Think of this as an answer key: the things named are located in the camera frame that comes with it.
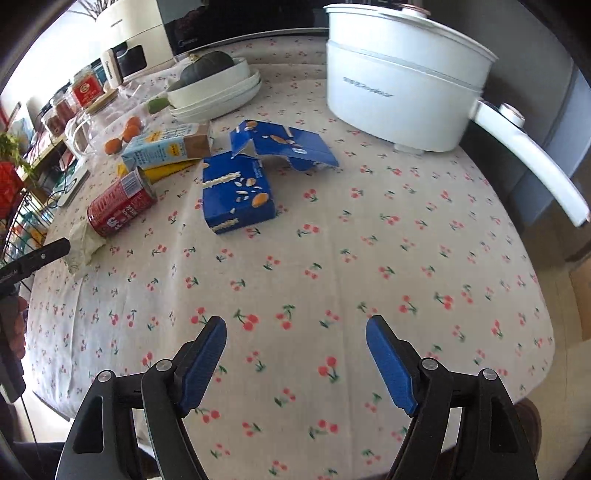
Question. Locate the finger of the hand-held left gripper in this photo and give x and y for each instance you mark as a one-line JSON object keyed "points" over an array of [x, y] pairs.
{"points": [[46, 256]]}

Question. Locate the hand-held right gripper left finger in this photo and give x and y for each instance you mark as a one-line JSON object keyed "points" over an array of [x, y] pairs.
{"points": [[203, 364]]}

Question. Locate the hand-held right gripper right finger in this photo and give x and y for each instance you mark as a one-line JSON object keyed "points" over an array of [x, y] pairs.
{"points": [[392, 364]]}

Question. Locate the white tissue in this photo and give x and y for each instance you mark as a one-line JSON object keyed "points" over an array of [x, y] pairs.
{"points": [[83, 247]]}

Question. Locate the red drink can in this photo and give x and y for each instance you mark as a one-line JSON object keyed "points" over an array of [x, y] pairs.
{"points": [[121, 203]]}

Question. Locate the brown round bin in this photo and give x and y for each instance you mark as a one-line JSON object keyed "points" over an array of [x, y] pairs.
{"points": [[528, 422]]}

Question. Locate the torn dark blue carton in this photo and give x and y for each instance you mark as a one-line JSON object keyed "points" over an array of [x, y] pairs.
{"points": [[295, 145]]}

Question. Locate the person's left hand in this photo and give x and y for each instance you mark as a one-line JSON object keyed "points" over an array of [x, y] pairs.
{"points": [[19, 327]]}

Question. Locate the cherry print tablecloth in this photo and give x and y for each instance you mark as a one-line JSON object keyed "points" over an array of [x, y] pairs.
{"points": [[323, 277]]}

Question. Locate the small mandarin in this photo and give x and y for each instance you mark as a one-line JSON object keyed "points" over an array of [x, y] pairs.
{"points": [[112, 146], [135, 121], [129, 132]]}

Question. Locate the glass jar dark contents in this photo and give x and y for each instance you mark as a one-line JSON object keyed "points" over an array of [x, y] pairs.
{"points": [[50, 122], [63, 108]]}

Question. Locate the glass jar wooden lid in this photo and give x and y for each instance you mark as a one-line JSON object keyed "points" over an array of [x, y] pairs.
{"points": [[92, 124]]}

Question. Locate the yellow packet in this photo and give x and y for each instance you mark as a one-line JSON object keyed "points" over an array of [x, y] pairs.
{"points": [[164, 170]]}

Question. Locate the light blue drink carton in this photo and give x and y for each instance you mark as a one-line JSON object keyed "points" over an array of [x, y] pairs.
{"points": [[161, 147]]}

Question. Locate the red label glass jar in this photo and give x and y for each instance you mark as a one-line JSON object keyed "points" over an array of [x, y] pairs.
{"points": [[87, 87]]}

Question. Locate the small green fruit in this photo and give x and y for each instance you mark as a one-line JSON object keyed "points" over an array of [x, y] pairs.
{"points": [[157, 105]]}

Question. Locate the white oval dish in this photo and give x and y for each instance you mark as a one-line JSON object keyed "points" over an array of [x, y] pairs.
{"points": [[212, 90]]}

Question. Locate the white plate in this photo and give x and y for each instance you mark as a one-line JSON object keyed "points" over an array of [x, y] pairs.
{"points": [[240, 107]]}

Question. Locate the white air fryer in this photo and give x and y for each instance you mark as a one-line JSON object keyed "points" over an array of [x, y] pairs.
{"points": [[134, 27]]}

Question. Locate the dark green squash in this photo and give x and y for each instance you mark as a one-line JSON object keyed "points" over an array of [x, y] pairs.
{"points": [[205, 69]]}

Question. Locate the stack of white bowls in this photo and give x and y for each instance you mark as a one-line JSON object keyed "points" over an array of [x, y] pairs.
{"points": [[251, 90]]}

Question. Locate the white electric cooking pot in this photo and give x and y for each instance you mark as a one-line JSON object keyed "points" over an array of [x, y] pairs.
{"points": [[397, 92]]}

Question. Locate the black microwave oven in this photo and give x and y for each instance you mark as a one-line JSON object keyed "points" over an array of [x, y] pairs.
{"points": [[231, 18]]}

